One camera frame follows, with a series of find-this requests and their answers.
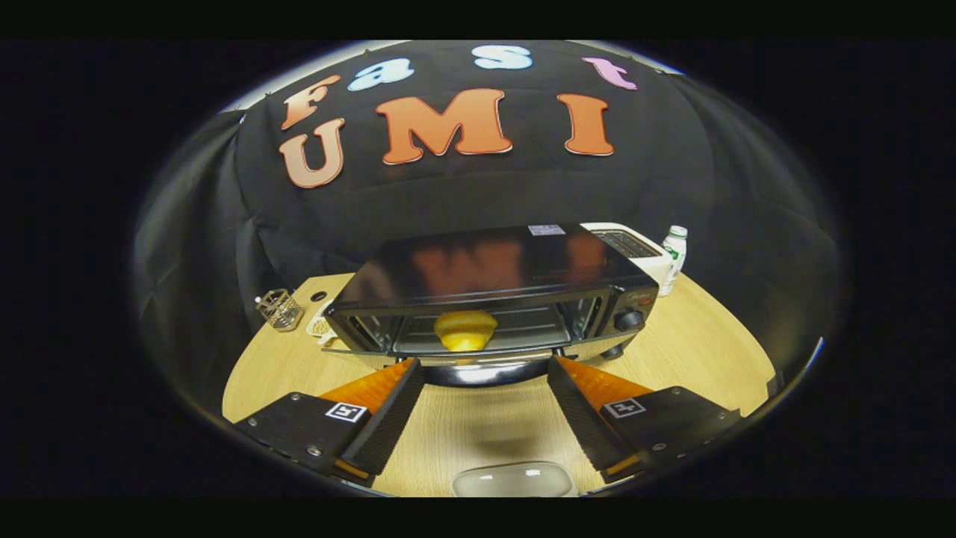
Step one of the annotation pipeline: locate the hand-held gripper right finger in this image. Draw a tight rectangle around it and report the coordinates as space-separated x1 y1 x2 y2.
547 356 744 485

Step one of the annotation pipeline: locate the golden croissant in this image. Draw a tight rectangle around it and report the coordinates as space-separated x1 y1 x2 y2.
434 310 499 352

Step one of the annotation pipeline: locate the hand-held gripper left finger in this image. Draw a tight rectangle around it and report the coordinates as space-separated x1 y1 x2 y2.
222 358 425 488

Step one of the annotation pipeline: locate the white bottle with green label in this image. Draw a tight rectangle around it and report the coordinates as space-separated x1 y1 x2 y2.
659 226 689 297

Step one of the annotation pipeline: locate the white bread toaster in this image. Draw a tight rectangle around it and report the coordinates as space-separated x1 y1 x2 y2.
581 222 673 288

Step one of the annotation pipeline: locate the white plate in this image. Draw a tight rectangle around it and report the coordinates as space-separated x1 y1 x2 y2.
452 462 577 498

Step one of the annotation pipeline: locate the black toaster oven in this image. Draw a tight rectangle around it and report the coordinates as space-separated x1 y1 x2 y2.
323 223 660 388

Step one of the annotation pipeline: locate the wire mesh holder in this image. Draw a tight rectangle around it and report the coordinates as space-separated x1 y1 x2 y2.
254 288 305 331

